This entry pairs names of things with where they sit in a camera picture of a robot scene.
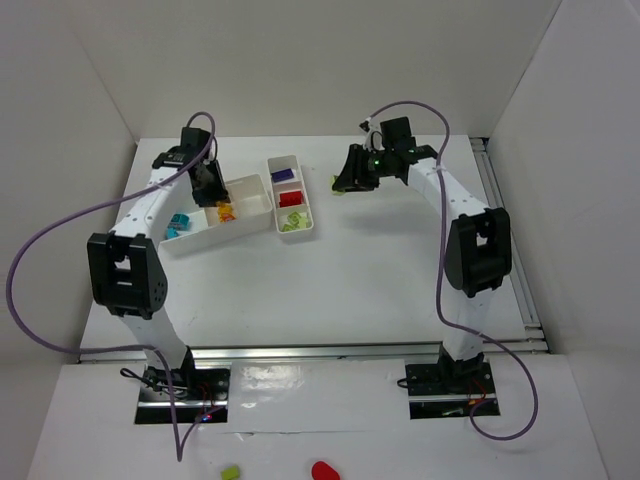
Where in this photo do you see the purple cable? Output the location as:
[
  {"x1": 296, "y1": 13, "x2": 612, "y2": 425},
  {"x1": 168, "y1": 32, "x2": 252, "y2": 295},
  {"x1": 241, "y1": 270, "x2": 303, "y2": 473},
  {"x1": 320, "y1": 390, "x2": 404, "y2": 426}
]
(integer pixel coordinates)
[
  {"x1": 364, "y1": 100, "x2": 540, "y2": 441},
  {"x1": 5, "y1": 111, "x2": 219, "y2": 462}
]

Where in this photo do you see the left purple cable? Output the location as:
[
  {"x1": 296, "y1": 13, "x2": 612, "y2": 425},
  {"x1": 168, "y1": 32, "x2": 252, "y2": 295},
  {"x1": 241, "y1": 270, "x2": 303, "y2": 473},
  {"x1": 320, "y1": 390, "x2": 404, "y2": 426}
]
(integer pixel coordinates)
[{"x1": 5, "y1": 111, "x2": 219, "y2": 462}]

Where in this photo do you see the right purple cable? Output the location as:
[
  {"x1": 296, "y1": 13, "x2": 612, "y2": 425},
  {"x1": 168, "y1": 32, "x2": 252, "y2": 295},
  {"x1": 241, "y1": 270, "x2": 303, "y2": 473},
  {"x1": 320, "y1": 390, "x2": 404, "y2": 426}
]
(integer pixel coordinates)
[{"x1": 364, "y1": 100, "x2": 540, "y2": 441}]

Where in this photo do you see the centre white compartment tray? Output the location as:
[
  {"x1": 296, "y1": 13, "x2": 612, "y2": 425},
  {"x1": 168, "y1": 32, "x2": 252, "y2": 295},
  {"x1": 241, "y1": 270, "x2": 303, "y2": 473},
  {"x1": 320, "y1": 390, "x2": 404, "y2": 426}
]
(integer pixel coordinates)
[{"x1": 267, "y1": 155, "x2": 315, "y2": 243}]

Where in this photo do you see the lime lego brick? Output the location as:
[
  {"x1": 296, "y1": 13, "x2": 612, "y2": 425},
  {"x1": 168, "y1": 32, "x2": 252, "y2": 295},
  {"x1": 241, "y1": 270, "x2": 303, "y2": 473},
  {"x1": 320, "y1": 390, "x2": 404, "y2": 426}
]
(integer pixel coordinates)
[{"x1": 279, "y1": 211, "x2": 312, "y2": 233}]

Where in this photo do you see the red lego brick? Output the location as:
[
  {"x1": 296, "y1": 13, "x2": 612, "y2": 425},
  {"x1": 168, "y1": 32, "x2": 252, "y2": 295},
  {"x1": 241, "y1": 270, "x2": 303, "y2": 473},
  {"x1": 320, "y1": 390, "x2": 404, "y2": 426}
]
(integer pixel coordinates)
[{"x1": 278, "y1": 190, "x2": 305, "y2": 208}]

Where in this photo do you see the lime and yellow lego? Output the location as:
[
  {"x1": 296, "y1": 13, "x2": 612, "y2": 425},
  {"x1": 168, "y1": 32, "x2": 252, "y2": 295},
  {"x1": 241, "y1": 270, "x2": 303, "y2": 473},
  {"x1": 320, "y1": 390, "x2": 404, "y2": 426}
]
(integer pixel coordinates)
[{"x1": 330, "y1": 175, "x2": 343, "y2": 196}]

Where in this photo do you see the yellow oval lego piece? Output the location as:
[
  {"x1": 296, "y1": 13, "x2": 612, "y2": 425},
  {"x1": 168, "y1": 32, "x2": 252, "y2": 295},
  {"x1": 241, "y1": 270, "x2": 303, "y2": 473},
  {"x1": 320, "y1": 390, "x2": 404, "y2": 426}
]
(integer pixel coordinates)
[{"x1": 217, "y1": 208, "x2": 236, "y2": 223}]

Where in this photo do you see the left white compartment tray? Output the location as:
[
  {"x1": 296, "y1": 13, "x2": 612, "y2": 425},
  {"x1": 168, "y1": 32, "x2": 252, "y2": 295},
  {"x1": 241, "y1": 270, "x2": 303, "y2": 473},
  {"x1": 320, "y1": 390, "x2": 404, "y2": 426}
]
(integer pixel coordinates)
[{"x1": 160, "y1": 174, "x2": 273, "y2": 257}]

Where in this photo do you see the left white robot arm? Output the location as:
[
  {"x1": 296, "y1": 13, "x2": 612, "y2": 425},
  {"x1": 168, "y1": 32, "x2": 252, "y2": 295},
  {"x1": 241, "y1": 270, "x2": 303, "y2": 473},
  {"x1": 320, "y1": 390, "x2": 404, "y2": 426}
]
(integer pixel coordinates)
[{"x1": 87, "y1": 154, "x2": 228, "y2": 391}]

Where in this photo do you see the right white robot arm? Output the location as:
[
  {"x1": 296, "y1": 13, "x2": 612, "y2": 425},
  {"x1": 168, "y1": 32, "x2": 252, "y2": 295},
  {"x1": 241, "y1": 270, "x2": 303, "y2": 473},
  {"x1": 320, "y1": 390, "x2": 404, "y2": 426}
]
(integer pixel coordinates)
[{"x1": 332, "y1": 117, "x2": 512, "y2": 394}]

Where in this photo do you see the white compartment tray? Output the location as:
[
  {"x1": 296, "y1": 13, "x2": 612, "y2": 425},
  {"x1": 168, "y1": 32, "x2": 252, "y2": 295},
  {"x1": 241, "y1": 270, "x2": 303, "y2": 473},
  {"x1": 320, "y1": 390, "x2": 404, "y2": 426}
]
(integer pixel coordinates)
[
  {"x1": 160, "y1": 174, "x2": 273, "y2": 257},
  {"x1": 267, "y1": 155, "x2": 315, "y2": 243}
]

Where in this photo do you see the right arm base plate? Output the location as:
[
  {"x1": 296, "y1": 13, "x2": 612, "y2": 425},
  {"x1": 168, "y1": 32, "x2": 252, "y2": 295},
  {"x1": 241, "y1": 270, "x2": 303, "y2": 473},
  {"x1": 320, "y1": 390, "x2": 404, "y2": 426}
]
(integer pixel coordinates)
[{"x1": 396, "y1": 362, "x2": 500, "y2": 420}]

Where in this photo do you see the teal long lego brick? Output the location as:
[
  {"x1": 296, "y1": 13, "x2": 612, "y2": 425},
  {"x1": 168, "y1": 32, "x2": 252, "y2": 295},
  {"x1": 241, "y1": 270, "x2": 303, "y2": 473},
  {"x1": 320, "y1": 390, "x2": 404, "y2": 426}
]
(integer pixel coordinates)
[{"x1": 165, "y1": 228, "x2": 179, "y2": 240}]

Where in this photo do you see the lime lego foreground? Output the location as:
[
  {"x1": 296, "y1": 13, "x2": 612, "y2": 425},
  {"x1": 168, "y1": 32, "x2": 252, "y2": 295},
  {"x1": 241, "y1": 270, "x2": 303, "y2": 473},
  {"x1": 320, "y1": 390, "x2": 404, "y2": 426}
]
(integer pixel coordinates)
[{"x1": 220, "y1": 465, "x2": 241, "y2": 480}]

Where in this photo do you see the purple lego brick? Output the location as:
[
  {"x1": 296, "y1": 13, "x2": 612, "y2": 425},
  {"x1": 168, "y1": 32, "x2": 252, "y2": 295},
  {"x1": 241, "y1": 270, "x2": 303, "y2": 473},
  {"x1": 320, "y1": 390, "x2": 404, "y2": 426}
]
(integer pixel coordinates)
[{"x1": 270, "y1": 168, "x2": 295, "y2": 183}]

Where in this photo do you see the teal arched lego brick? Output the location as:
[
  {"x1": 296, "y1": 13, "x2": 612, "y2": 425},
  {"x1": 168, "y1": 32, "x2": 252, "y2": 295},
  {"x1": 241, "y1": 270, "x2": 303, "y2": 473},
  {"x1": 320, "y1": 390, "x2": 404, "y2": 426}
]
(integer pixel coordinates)
[{"x1": 169, "y1": 213, "x2": 190, "y2": 231}]

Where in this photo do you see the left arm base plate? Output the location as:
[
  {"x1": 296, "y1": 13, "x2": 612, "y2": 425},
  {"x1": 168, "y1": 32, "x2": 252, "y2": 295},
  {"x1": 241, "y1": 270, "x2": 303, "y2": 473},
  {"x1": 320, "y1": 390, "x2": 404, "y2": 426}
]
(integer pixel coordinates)
[{"x1": 120, "y1": 368, "x2": 231, "y2": 425}]

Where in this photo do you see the red oval lego foreground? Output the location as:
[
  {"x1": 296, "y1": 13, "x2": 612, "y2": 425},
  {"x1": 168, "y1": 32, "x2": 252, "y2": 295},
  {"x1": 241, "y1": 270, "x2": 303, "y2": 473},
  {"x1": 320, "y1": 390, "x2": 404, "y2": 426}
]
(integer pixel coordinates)
[{"x1": 311, "y1": 461, "x2": 341, "y2": 480}]

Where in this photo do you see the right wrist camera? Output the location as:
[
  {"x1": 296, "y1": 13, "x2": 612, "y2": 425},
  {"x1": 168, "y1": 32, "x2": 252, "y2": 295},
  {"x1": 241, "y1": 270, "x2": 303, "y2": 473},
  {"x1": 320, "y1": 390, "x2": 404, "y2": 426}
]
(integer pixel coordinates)
[{"x1": 359, "y1": 117, "x2": 383, "y2": 152}]

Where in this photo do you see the front aluminium rail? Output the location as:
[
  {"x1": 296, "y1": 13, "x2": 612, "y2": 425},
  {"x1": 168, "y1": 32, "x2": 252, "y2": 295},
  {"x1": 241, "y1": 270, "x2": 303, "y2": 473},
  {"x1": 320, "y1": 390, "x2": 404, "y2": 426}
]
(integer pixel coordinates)
[{"x1": 79, "y1": 339, "x2": 549, "y2": 363}]

